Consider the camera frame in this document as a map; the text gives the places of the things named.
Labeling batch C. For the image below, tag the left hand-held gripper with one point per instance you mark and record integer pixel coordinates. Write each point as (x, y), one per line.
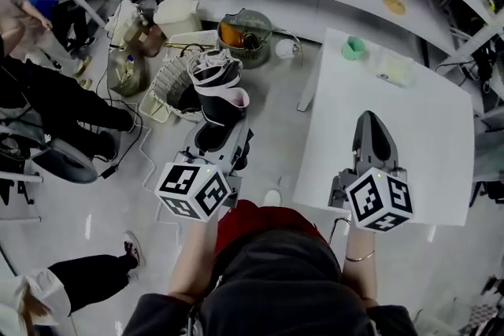
(193, 189)

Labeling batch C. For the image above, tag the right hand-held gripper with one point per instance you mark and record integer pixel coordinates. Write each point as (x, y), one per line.
(378, 200)

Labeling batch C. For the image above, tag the black and pink umbrella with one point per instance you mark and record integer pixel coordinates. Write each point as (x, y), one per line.
(218, 90)

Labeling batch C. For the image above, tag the person's left forearm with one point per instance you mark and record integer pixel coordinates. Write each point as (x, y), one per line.
(193, 259)

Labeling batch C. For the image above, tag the person's right forearm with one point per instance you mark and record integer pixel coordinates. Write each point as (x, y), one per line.
(360, 271)

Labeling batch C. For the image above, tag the white table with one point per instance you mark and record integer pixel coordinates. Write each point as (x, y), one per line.
(393, 122)

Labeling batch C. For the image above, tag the white slatted plastic basket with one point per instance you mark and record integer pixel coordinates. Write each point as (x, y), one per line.
(169, 78)

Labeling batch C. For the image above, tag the clear plastic packet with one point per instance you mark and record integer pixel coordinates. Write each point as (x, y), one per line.
(395, 71)

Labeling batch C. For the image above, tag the person's white shoe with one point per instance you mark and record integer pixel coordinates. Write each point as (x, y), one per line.
(272, 196)

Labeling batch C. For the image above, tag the person's red skirt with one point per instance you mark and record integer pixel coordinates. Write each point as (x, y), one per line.
(267, 220)

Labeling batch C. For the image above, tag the green cup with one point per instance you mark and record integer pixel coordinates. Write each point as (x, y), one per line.
(353, 48)

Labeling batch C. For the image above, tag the clear plastic container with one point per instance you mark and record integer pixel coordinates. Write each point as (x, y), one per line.
(126, 72)

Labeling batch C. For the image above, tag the white round lamp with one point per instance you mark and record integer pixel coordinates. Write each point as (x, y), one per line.
(284, 48)

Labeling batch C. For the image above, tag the brown bottle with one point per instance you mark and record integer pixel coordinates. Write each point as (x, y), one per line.
(154, 41)

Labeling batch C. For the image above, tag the grey chair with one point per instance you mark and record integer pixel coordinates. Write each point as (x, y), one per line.
(63, 161)

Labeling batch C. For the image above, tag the person's black top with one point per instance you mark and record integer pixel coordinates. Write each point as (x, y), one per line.
(275, 287)

